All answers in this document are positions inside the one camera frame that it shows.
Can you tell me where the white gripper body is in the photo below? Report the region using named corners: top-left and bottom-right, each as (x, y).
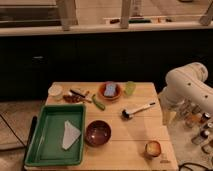
top-left (158, 87), bottom-right (182, 116)

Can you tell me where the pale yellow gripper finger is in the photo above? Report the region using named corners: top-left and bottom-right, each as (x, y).
top-left (163, 110), bottom-right (176, 125)

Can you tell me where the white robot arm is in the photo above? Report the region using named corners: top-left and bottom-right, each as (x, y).
top-left (158, 62), bottom-right (213, 125)

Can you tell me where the orange bowl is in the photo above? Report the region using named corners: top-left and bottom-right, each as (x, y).
top-left (98, 82), bottom-right (121, 101)

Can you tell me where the purple bowl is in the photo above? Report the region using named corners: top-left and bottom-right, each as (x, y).
top-left (85, 120), bottom-right (111, 147)

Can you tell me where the yellow red apple cup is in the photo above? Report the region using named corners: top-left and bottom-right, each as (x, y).
top-left (145, 141), bottom-right (161, 157)

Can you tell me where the spice bottle dark cap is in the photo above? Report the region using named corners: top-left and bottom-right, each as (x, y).
top-left (192, 130), bottom-right (210, 145)

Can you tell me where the green plastic cup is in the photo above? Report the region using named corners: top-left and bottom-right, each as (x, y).
top-left (124, 81), bottom-right (136, 96)

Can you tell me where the blue sponge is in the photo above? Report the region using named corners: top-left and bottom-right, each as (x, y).
top-left (104, 83), bottom-right (116, 97)

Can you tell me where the green cucumber toy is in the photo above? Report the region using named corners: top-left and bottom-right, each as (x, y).
top-left (92, 94), bottom-right (105, 111)

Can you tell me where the brown toy food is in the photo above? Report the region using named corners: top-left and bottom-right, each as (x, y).
top-left (63, 95), bottom-right (82, 103)

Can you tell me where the white folded cloth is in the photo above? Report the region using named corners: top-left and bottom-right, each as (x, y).
top-left (62, 121), bottom-right (81, 150)

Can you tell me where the green plastic tray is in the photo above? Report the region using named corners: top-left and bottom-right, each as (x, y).
top-left (25, 104), bottom-right (86, 167)

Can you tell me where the white small cup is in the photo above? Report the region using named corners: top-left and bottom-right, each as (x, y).
top-left (48, 85), bottom-right (63, 100)

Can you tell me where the black cable on floor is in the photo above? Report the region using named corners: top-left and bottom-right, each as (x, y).
top-left (178, 161), bottom-right (212, 171)

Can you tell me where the black handled utensil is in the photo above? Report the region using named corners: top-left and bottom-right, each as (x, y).
top-left (69, 89), bottom-right (92, 103)

